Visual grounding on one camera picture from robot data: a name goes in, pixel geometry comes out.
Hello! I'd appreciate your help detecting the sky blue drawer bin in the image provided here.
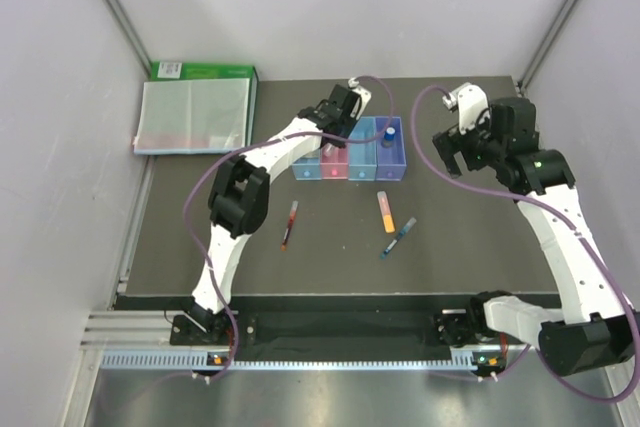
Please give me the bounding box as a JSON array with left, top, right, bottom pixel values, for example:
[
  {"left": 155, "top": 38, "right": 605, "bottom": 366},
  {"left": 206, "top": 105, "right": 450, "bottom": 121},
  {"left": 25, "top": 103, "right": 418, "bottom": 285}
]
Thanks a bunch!
[{"left": 348, "top": 117, "right": 377, "bottom": 182}]

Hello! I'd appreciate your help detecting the blue gel pen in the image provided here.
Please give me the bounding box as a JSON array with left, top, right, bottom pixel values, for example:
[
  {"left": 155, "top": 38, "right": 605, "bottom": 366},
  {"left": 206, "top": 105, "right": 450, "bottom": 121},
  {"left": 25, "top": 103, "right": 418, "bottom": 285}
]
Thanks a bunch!
[{"left": 380, "top": 217, "right": 417, "bottom": 259}]

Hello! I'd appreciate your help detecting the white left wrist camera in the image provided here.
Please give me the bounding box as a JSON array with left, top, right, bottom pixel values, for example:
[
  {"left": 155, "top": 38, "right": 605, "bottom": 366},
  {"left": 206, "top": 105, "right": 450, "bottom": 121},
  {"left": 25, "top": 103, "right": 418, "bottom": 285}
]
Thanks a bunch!
[{"left": 347, "top": 77, "right": 372, "bottom": 114}]

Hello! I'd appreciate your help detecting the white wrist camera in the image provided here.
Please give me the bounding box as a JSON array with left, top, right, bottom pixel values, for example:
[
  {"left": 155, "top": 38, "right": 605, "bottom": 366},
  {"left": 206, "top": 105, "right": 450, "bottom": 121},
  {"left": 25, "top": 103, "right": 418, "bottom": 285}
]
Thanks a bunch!
[
  {"left": 442, "top": 82, "right": 489, "bottom": 135},
  {"left": 347, "top": 77, "right": 372, "bottom": 114}
]

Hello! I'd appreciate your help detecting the red gel pen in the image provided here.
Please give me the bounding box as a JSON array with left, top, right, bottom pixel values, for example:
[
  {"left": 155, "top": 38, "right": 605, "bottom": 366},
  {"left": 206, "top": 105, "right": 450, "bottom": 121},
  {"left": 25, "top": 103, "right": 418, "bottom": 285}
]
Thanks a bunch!
[{"left": 281, "top": 200, "right": 299, "bottom": 251}]

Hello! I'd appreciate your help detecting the translucent mesh zipper pouch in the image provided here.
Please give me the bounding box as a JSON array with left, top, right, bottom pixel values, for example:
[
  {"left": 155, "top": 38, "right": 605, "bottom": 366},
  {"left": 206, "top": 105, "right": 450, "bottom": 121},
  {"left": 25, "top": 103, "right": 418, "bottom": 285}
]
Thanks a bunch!
[{"left": 133, "top": 78, "right": 256, "bottom": 155}]

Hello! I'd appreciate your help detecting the blue capped ink bottle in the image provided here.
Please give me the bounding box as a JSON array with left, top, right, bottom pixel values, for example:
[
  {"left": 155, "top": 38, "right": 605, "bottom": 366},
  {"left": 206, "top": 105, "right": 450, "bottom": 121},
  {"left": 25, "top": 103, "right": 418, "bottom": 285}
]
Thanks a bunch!
[{"left": 381, "top": 127, "right": 396, "bottom": 148}]

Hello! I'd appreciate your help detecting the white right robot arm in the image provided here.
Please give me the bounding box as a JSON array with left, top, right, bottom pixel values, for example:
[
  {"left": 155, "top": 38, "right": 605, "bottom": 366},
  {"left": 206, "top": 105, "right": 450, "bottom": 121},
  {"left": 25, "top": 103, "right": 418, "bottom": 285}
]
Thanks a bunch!
[{"left": 433, "top": 87, "right": 635, "bottom": 377}]

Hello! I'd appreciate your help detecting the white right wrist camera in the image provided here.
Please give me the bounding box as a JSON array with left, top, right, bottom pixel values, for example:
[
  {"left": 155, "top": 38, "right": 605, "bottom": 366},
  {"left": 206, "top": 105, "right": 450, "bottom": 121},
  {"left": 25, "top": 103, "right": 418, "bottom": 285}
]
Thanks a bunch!
[{"left": 442, "top": 82, "right": 489, "bottom": 135}]

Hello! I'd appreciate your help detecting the aluminium frame rail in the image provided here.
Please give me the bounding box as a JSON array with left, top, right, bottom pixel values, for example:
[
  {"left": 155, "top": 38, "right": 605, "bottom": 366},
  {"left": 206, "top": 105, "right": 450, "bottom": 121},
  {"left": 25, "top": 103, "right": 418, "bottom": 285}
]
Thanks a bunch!
[{"left": 74, "top": 306, "right": 629, "bottom": 373}]

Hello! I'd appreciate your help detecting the pink orange highlighter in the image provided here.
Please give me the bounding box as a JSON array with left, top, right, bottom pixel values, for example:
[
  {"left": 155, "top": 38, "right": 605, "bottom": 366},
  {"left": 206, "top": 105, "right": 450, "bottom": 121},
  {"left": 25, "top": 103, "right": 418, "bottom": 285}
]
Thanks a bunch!
[{"left": 377, "top": 191, "right": 395, "bottom": 233}]

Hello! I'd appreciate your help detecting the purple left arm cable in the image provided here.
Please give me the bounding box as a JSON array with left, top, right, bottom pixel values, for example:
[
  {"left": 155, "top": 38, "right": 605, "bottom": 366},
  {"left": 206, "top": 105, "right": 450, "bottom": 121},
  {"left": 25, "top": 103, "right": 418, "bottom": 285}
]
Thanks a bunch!
[{"left": 182, "top": 75, "right": 396, "bottom": 379}]

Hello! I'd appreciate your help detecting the grey teal highlighter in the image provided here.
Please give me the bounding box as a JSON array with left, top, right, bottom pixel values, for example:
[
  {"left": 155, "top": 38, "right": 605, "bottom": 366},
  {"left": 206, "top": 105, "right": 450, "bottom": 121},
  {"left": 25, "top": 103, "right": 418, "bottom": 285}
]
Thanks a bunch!
[{"left": 323, "top": 143, "right": 334, "bottom": 156}]

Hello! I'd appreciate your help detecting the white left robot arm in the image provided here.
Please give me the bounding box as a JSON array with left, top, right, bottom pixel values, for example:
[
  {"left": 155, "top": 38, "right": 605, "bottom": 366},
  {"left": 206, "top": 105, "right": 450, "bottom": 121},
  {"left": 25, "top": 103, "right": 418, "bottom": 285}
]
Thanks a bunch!
[{"left": 171, "top": 79, "right": 371, "bottom": 345}]

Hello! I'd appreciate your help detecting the pink drawer bin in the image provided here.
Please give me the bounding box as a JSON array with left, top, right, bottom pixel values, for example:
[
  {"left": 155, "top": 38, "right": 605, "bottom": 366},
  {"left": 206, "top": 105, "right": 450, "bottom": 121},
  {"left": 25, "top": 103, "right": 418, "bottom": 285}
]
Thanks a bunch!
[{"left": 321, "top": 146, "right": 348, "bottom": 180}]

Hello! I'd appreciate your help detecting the green file box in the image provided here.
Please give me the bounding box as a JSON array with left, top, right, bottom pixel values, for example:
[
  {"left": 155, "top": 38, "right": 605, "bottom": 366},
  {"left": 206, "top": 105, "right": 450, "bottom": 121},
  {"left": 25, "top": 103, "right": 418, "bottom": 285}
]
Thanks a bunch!
[{"left": 150, "top": 61, "right": 259, "bottom": 96}]

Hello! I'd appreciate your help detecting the purple drawer bin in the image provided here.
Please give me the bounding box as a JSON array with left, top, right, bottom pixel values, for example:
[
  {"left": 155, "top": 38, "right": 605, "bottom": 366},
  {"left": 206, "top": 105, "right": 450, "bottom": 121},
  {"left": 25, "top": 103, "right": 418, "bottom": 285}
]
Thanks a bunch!
[{"left": 374, "top": 116, "right": 407, "bottom": 181}]

